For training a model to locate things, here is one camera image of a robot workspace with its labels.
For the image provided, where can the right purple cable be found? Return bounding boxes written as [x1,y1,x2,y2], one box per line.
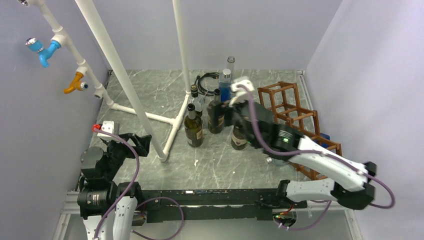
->
[236,84,396,232]

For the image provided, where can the brown wooden wine rack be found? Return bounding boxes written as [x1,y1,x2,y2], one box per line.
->
[257,81,343,181]

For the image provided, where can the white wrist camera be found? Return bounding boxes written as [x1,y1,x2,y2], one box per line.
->
[92,120,120,138]
[228,76,256,108]

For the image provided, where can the blue plastic faucet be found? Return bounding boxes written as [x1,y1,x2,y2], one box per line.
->
[24,37,62,68]

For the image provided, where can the tall clear glass bottle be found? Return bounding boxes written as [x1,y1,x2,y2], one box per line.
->
[226,56,235,75]

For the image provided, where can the tall blue liquid bottle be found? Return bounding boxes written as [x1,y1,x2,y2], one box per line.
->
[218,68,232,102]

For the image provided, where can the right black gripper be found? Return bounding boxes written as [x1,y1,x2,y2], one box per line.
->
[207,93,258,147]

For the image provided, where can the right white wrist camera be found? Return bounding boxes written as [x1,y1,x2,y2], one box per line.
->
[228,76,256,108]

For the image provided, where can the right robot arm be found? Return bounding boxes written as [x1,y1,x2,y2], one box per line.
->
[254,102,377,210]

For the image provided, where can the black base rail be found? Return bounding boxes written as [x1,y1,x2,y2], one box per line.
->
[137,188,308,223]

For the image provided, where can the orange plastic faucet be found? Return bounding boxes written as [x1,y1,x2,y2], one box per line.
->
[63,71,88,94]

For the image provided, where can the dark wine bottle cream label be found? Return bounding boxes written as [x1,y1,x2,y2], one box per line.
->
[231,124,248,151]

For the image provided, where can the dark green wine bottle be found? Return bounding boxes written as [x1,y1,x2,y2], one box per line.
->
[183,103,204,148]

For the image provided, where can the white PVC pipe frame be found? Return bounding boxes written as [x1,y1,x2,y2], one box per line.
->
[19,0,191,163]

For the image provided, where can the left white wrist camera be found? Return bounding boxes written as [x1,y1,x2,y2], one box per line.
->
[92,120,120,138]

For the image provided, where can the blue clear bottle lying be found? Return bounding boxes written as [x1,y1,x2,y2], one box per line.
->
[266,156,290,167]

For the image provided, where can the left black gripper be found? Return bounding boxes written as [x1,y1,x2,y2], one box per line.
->
[102,131,151,180]

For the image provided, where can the green wine bottle silver neck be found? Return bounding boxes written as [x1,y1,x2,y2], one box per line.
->
[207,88,224,135]

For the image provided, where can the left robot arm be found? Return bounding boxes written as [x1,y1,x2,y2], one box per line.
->
[77,133,152,240]

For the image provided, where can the clear square liquor bottle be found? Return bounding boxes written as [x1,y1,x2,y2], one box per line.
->
[190,84,204,117]

